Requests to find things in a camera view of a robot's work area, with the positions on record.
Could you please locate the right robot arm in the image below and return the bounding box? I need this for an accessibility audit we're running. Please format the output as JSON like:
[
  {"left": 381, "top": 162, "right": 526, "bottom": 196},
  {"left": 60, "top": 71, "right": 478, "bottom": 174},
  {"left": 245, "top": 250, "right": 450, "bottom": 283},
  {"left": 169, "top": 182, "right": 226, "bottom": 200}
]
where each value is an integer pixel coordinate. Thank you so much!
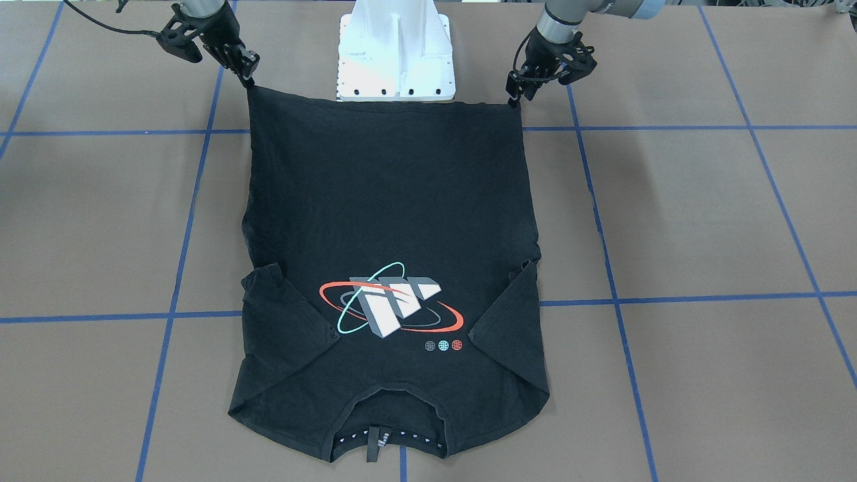
[{"left": 174, "top": 1, "right": 260, "bottom": 89}]

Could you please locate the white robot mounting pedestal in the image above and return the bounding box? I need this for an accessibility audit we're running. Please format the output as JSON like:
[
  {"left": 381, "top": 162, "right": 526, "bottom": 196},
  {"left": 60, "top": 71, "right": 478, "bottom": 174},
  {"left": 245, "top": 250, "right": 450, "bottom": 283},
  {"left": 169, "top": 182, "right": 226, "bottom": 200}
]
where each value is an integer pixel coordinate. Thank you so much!
[{"left": 336, "top": 1, "right": 456, "bottom": 102}]

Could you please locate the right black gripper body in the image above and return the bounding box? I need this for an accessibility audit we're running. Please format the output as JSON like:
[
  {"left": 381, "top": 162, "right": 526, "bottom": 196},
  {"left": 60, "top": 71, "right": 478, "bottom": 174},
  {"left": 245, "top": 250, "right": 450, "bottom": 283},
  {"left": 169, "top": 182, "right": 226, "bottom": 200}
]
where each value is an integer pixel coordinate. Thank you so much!
[{"left": 197, "top": 13, "right": 253, "bottom": 71}]

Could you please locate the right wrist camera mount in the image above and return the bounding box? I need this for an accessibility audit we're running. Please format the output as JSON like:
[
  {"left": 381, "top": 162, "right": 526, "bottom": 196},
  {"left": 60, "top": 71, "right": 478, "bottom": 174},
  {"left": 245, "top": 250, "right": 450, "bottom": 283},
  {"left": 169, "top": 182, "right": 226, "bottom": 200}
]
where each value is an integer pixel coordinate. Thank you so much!
[{"left": 155, "top": 3, "right": 203, "bottom": 64}]

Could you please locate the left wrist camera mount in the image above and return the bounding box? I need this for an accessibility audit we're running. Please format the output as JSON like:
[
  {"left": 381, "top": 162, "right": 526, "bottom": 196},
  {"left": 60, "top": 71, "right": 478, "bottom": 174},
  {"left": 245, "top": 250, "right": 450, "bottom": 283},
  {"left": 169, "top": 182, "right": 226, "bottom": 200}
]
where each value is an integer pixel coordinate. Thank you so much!
[{"left": 549, "top": 31, "right": 597, "bottom": 86}]

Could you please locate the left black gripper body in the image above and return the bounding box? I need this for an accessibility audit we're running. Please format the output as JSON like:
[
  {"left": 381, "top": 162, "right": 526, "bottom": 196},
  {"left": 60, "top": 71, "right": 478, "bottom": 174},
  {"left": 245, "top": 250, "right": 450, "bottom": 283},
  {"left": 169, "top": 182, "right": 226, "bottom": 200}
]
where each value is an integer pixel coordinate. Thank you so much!
[{"left": 514, "top": 30, "right": 570, "bottom": 91}]

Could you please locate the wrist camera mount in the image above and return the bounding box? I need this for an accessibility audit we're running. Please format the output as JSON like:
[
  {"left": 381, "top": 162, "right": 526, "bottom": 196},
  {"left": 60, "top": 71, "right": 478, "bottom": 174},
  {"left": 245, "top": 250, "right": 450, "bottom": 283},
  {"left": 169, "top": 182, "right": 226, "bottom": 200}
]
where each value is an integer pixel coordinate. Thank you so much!
[
  {"left": 155, "top": 3, "right": 203, "bottom": 64},
  {"left": 549, "top": 31, "right": 597, "bottom": 86}
]

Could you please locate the black graphic t-shirt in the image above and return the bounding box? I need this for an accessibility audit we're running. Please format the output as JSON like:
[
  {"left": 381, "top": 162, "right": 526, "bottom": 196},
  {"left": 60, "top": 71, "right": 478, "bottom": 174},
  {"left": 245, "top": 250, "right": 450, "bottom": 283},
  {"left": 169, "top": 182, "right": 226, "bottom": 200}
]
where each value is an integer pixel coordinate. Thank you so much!
[{"left": 228, "top": 86, "right": 549, "bottom": 463}]

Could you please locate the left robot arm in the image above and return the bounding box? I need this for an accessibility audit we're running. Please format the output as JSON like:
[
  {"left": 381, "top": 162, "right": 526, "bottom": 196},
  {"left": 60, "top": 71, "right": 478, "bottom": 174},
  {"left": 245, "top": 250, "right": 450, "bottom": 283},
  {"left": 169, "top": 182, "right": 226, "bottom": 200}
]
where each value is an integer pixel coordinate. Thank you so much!
[{"left": 505, "top": 1, "right": 666, "bottom": 108}]

